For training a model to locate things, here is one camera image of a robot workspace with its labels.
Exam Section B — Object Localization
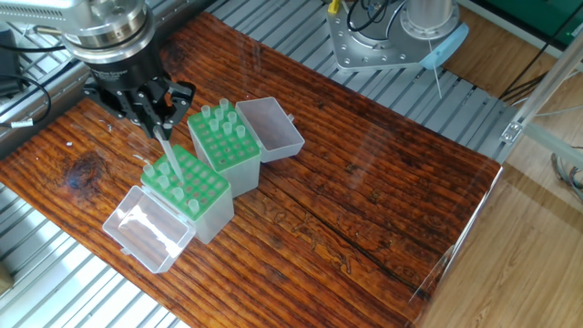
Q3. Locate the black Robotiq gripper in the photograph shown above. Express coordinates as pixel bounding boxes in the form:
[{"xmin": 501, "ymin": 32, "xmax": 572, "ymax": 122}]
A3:
[{"xmin": 84, "ymin": 46, "xmax": 198, "ymax": 139}]

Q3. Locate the green rack clear tip box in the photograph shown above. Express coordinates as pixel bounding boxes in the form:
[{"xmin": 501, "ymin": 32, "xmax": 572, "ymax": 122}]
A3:
[
  {"xmin": 102, "ymin": 144, "xmax": 236, "ymax": 274},
  {"xmin": 187, "ymin": 96, "xmax": 306, "ymax": 198}
]

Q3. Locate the small black device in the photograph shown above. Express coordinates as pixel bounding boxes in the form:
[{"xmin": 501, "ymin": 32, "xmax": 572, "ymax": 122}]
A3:
[{"xmin": 0, "ymin": 32, "xmax": 19, "ymax": 81}]

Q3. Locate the glossy wooden table board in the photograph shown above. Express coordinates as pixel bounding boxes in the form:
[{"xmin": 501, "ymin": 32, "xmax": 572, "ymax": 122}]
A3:
[{"xmin": 0, "ymin": 18, "xmax": 505, "ymax": 328}]

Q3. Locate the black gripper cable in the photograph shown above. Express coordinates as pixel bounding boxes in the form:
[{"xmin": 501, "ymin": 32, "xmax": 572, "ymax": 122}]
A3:
[{"xmin": 0, "ymin": 71, "xmax": 56, "ymax": 127}]

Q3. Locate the silver robot mount plate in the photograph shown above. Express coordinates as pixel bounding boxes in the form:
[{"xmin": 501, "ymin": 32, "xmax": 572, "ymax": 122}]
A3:
[{"xmin": 326, "ymin": 7, "xmax": 431, "ymax": 76}]

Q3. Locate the aluminium frame post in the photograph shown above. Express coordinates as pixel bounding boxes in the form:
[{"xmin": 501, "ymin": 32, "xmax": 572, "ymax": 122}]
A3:
[{"xmin": 499, "ymin": 46, "xmax": 583, "ymax": 151}]

